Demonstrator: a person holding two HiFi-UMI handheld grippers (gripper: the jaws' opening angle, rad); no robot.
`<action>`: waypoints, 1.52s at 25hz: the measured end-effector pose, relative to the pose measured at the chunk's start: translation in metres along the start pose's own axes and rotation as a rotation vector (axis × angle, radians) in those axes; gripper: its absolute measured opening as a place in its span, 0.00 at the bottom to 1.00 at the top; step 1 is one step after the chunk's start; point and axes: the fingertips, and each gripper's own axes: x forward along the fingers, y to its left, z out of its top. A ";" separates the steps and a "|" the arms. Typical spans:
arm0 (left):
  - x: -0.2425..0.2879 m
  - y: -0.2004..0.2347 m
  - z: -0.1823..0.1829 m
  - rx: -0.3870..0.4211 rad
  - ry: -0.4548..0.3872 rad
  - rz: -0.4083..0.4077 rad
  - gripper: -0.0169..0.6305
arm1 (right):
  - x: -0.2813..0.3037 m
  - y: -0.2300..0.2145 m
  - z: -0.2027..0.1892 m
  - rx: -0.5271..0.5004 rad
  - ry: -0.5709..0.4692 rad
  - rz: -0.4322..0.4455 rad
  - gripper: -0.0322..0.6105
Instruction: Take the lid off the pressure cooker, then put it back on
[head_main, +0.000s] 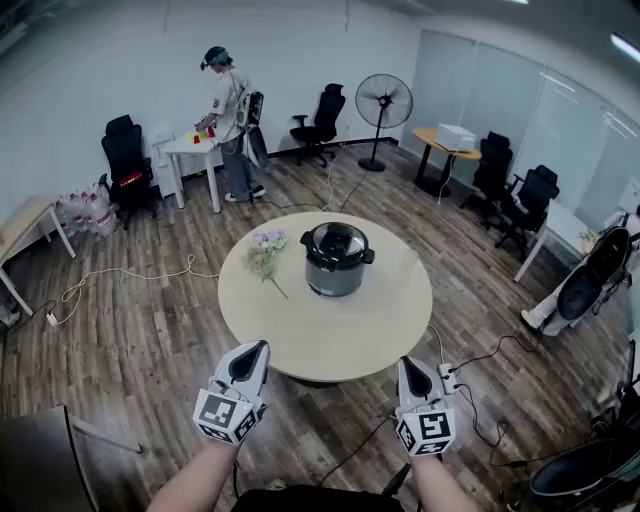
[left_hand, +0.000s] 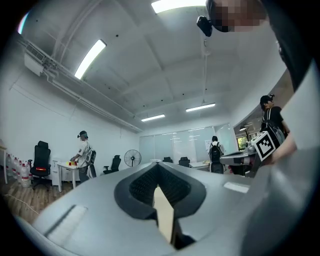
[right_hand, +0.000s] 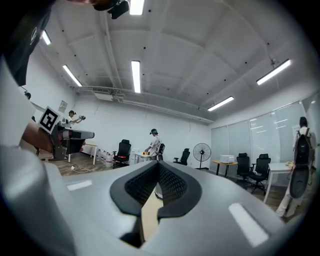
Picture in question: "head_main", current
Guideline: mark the ceiling light bar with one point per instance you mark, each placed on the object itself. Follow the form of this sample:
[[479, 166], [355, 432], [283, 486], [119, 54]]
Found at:
[[625, 46]]

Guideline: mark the artificial flower bouquet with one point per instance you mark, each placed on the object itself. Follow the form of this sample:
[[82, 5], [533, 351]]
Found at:
[[262, 255]]

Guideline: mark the person's right forearm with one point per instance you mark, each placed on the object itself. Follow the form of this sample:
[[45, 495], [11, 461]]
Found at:
[[440, 485]]

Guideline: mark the small white power adapter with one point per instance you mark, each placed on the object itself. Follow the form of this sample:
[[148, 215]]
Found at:
[[51, 318]]

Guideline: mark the black office chair red stripe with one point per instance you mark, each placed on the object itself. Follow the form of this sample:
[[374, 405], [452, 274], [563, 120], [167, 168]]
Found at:
[[125, 160]]

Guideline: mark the light wooden desk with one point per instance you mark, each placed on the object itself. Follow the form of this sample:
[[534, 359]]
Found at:
[[25, 220]]

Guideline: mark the white box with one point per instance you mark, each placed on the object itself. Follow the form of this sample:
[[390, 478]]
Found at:
[[455, 136]]

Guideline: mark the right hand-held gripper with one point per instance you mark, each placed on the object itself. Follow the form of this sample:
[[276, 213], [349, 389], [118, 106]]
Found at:
[[430, 430]]

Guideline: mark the person's left forearm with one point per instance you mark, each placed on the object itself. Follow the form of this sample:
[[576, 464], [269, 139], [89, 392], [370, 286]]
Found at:
[[200, 475]]

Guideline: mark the round yellow table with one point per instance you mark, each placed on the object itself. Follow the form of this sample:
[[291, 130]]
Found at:
[[425, 137]]

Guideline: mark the white drawer cabinet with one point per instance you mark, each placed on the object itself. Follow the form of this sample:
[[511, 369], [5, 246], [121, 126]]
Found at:
[[162, 170]]

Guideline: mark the black round pot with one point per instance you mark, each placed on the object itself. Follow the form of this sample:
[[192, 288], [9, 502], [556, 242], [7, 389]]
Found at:
[[580, 480]]

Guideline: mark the white power strip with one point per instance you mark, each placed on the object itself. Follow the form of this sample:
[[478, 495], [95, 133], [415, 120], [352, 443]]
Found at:
[[446, 377]]

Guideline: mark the pressure cooker lid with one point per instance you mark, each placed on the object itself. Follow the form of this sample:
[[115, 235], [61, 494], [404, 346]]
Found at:
[[335, 242]]

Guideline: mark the grey desk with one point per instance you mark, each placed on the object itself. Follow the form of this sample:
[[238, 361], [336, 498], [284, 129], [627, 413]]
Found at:
[[35, 460]]

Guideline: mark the grey electric pressure cooker body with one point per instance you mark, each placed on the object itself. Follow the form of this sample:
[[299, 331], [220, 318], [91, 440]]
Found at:
[[332, 280]]

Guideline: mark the small green plant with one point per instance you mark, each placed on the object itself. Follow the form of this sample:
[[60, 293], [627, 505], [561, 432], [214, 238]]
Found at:
[[588, 236]]

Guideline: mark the black flat device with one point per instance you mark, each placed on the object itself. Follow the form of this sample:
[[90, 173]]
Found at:
[[396, 480]]

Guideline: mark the person's black shirt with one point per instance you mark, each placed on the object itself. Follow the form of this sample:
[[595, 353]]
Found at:
[[320, 500]]

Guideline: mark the white desk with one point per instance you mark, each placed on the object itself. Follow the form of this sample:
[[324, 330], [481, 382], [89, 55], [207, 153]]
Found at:
[[192, 149], [560, 220]]

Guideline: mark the grey hard-shell backpack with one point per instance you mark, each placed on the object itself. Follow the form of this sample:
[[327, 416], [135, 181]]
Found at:
[[255, 145]]

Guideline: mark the black hard-shell backpack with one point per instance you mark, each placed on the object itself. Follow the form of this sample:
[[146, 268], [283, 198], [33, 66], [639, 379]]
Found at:
[[585, 285]]

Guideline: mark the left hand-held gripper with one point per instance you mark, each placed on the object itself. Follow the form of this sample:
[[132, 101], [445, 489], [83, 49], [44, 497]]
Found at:
[[220, 417]]

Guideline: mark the pack of water bottles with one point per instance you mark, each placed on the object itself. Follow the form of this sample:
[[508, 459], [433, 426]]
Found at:
[[92, 215]]

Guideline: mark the black standing fan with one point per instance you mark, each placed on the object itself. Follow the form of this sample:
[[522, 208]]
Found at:
[[384, 100]]

